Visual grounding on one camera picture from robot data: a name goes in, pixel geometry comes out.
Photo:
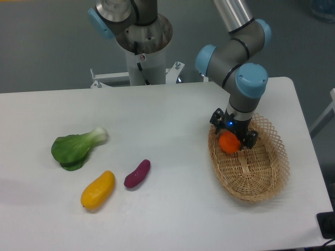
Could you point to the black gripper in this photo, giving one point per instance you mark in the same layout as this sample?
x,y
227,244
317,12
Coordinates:
x,y
237,123

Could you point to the orange fruit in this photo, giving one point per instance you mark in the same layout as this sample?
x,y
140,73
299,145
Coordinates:
x,y
229,143

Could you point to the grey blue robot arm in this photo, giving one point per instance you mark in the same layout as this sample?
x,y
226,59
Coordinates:
x,y
227,66

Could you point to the woven wicker basket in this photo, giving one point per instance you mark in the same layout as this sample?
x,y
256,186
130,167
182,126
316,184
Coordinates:
x,y
252,174

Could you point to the purple sweet potato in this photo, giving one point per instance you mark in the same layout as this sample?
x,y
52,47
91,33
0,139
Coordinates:
x,y
136,177

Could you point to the black device at table edge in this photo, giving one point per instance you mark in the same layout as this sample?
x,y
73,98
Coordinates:
x,y
326,224

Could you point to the yellow mango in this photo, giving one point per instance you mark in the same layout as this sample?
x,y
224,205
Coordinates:
x,y
96,193

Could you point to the green bok choy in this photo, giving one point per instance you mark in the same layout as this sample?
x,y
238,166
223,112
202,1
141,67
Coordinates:
x,y
72,151

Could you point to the white metal base frame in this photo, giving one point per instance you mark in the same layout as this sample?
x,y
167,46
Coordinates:
x,y
179,73

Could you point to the white frame at right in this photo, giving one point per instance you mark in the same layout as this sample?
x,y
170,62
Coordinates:
x,y
325,117

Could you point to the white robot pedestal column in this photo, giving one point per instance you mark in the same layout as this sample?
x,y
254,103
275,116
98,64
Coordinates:
x,y
145,46

